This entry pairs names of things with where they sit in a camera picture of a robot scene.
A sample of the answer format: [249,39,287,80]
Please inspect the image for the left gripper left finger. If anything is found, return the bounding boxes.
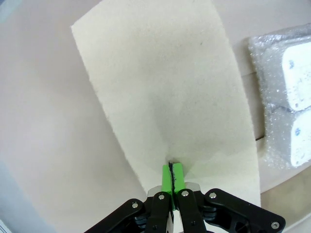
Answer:
[82,164,174,233]

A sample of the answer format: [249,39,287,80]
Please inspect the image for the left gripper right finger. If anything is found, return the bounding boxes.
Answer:
[173,162,287,233]

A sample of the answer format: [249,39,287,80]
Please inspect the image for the white foam sheet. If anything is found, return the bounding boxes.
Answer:
[70,0,262,209]

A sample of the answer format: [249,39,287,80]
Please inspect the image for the brown cardboard box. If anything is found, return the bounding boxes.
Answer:
[228,33,311,233]

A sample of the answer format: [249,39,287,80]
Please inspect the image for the bubble-wrapped white devices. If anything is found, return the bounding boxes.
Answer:
[247,26,311,170]

